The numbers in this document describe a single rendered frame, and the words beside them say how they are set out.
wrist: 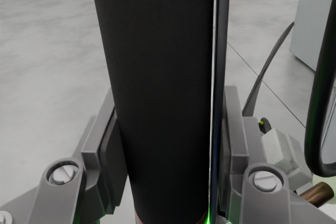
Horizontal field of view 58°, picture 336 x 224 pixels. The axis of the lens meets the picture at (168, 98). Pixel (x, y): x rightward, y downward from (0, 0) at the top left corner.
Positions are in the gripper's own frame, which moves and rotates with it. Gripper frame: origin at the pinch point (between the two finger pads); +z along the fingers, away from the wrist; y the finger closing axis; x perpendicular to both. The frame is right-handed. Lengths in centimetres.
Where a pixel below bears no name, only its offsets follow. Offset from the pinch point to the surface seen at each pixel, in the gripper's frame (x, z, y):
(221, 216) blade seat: -29.9, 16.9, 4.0
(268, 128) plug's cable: -37, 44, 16
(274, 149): -35, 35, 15
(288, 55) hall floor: -153, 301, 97
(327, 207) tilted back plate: -39, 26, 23
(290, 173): -37, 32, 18
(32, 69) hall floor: -152, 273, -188
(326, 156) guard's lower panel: -120, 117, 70
